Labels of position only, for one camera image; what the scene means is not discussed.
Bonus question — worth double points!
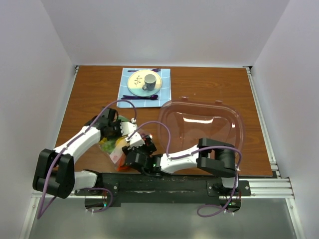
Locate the fake red peach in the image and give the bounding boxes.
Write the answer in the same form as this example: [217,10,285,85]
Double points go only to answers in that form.
[110,153,123,164]

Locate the blue checked cloth napkin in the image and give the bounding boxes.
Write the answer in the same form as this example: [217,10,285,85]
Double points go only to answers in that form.
[118,68,171,108]

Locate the clear zip top bag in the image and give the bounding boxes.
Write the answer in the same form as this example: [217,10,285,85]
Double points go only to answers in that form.
[98,115,154,172]

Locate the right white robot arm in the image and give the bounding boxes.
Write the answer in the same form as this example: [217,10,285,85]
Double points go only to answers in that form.
[122,138,242,196]

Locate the purple plastic fork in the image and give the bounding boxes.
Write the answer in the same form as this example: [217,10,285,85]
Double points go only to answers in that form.
[128,68,161,73]

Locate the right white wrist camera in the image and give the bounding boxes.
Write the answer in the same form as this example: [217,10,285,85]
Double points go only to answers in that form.
[125,132,145,148]

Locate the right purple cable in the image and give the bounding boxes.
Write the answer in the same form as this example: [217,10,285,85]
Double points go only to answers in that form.
[128,121,243,218]

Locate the clear pink plastic bowl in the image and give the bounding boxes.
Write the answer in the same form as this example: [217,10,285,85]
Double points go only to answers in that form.
[157,98,245,155]

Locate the purple cable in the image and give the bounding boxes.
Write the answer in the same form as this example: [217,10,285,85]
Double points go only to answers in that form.
[36,100,137,220]
[128,121,243,218]

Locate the purple plastic spoon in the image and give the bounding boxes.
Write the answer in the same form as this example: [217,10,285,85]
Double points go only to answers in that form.
[121,95,159,100]

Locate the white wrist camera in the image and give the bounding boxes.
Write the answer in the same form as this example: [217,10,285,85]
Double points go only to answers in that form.
[120,118,138,136]
[125,132,145,148]

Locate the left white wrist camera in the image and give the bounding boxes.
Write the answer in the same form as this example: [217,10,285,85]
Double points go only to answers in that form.
[120,118,138,136]

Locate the fake green grapes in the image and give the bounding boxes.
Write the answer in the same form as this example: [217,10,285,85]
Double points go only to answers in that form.
[101,142,116,154]

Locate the cream plate with plant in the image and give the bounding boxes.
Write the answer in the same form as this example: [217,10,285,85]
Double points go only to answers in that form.
[127,71,162,96]

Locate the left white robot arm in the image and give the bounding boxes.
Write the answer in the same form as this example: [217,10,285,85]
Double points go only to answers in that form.
[32,109,121,199]

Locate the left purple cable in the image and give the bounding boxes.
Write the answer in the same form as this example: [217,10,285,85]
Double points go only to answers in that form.
[36,100,137,220]

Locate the grey mug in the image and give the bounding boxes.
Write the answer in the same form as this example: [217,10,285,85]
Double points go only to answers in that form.
[142,74,157,91]

